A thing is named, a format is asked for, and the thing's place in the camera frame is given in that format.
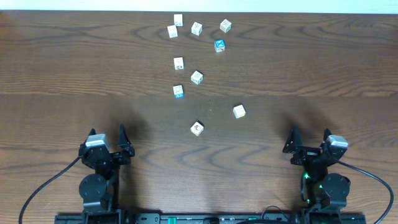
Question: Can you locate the plain cream wooden block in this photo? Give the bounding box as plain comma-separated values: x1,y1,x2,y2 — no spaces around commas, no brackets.
233,105,246,119

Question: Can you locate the wooden block red picture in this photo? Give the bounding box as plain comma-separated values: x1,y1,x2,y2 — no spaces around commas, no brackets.
190,121,204,136

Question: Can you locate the wooden block blue side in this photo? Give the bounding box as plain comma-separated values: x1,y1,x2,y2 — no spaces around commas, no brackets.
173,85,184,98

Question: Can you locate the wooden block teal side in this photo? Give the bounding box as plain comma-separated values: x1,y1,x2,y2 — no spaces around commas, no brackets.
191,70,203,85

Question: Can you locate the blue top wooden block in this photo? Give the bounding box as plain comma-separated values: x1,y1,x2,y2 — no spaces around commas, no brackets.
215,39,226,52

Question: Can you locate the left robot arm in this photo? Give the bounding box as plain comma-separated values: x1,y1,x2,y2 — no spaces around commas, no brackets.
78,125,135,223

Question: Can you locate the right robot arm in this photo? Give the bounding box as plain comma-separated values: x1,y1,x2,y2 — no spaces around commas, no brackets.
282,126,351,223

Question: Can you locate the wooden block yellow side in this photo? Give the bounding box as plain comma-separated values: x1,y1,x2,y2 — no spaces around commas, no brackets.
174,57,184,70

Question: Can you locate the wooden block red side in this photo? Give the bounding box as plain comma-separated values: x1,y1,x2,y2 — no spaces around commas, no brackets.
167,25,178,38

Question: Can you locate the wooden block number three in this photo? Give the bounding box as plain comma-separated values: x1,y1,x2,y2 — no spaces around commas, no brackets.
191,22,203,35

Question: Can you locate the wooden block top back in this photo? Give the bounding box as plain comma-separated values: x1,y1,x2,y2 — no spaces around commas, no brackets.
174,14,183,27

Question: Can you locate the wooden block far right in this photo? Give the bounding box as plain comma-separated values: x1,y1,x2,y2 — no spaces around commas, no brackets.
220,19,232,33

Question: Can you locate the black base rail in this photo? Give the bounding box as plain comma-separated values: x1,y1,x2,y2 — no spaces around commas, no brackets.
54,212,368,224

